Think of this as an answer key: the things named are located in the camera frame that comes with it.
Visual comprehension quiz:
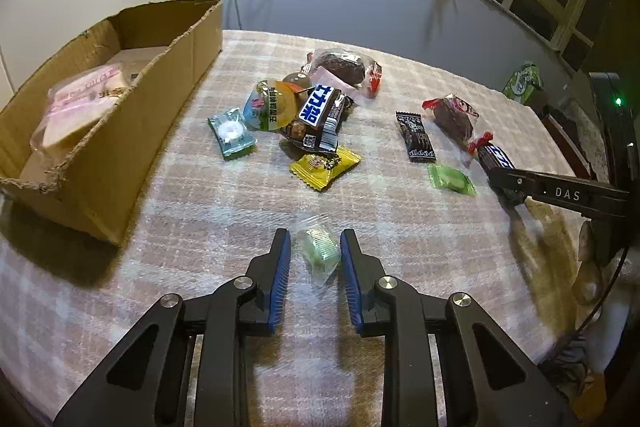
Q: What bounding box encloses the chocolate cake red-edged pack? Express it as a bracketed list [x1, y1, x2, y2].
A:
[422, 93, 480, 143]

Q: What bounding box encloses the black candy packet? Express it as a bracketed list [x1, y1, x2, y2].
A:
[396, 112, 436, 162]

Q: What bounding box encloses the clear green candy packet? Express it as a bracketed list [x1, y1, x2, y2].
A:
[295, 215, 341, 285]

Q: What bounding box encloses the teal mint candy packet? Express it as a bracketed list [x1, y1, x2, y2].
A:
[207, 107, 256, 159]

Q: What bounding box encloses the yellow candy packet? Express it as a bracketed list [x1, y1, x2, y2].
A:
[290, 145, 361, 192]

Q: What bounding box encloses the pink sandwich bread pack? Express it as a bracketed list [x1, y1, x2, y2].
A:
[29, 62, 137, 164]

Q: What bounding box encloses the yellow jelly cup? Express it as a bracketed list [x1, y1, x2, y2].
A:
[243, 80, 297, 131]

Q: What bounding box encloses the pink wafer stick packet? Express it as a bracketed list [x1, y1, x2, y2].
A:
[314, 72, 369, 105]

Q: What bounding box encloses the green paper bag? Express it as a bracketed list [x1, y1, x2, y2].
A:
[502, 62, 544, 104]

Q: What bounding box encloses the brown cardboard box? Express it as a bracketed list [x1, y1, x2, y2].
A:
[1, 0, 224, 245]

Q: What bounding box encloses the pink plaid tablecloth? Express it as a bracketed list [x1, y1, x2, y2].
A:
[1, 30, 582, 426]

